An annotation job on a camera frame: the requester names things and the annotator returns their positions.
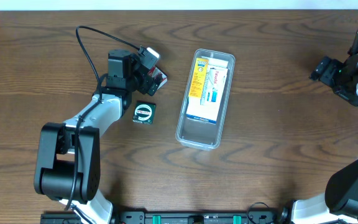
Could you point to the green Zam-Buk tin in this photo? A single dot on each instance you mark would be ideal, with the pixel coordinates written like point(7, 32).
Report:
point(144, 112)

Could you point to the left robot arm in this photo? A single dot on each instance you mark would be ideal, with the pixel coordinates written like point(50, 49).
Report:
point(68, 166)

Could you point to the red Panadol Actifast box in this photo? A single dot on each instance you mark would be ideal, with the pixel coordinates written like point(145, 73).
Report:
point(155, 72)

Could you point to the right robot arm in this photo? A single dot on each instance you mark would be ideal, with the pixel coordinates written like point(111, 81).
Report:
point(339, 202)

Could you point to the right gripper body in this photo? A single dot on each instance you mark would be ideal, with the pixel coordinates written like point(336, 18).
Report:
point(324, 69)

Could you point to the blue fever patch box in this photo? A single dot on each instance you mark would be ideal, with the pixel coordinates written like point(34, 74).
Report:
point(207, 113)

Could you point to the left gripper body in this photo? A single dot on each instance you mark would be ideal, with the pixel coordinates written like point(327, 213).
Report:
point(137, 83)

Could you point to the white Panadol box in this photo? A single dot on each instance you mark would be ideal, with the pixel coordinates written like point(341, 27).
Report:
point(214, 86)

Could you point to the clear plastic container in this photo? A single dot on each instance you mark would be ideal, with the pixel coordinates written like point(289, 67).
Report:
point(200, 134)

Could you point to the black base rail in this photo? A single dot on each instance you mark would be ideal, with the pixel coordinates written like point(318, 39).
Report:
point(258, 216)

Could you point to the yellow medicine box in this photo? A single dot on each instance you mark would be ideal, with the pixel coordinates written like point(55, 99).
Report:
point(198, 78)

